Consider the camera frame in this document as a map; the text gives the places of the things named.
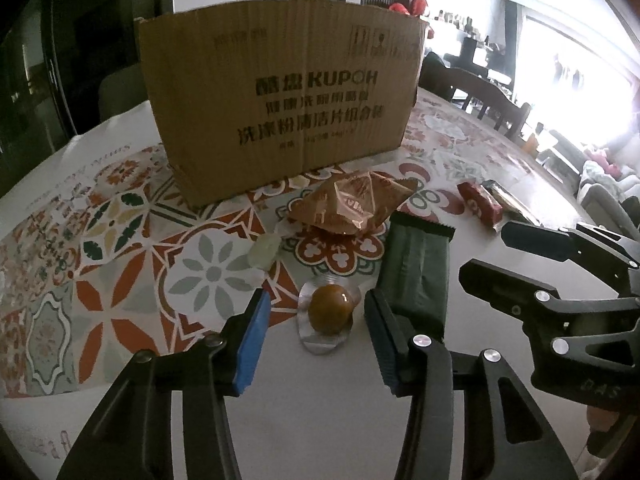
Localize grey sofa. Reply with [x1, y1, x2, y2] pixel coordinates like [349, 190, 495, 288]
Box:
[579, 157, 640, 243]

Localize red snack packet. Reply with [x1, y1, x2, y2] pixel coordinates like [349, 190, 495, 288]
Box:
[457, 179, 507, 224]

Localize braised egg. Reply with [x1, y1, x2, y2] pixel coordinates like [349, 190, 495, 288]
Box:
[295, 275, 362, 356]

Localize red foil balloons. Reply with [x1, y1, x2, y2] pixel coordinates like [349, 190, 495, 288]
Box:
[389, 0, 431, 17]

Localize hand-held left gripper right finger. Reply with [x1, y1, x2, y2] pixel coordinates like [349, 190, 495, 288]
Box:
[363, 290, 572, 480]

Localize crumpled brown snack packet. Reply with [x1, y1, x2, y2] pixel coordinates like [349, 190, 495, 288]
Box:
[285, 169, 417, 235]

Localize dark wooden chair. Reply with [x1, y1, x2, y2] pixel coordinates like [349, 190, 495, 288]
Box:
[449, 77, 534, 141]

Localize grey upholstered chair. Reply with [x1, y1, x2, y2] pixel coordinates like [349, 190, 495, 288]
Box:
[97, 64, 152, 124]

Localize dark green snack packet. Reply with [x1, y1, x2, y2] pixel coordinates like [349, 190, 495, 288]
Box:
[374, 209, 457, 342]

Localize small white snack packet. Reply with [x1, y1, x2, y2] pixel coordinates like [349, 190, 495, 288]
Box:
[249, 234, 282, 272]

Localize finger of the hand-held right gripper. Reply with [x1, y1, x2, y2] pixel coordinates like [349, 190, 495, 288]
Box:
[500, 220, 640, 300]
[458, 258, 640, 335]

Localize pink plush toy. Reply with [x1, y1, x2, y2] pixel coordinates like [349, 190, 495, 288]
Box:
[591, 146, 622, 177]

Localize brown cardboard box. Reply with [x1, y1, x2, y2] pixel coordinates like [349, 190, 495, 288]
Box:
[133, 0, 430, 209]

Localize patterned table runner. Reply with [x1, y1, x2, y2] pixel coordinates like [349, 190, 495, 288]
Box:
[0, 89, 550, 402]

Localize black and tan snack packet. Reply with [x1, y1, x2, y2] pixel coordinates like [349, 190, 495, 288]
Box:
[482, 179, 542, 229]

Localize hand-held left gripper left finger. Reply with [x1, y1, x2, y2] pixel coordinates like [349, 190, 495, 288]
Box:
[57, 287, 272, 480]

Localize black sliding glass door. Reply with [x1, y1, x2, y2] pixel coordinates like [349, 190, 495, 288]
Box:
[39, 0, 174, 153]

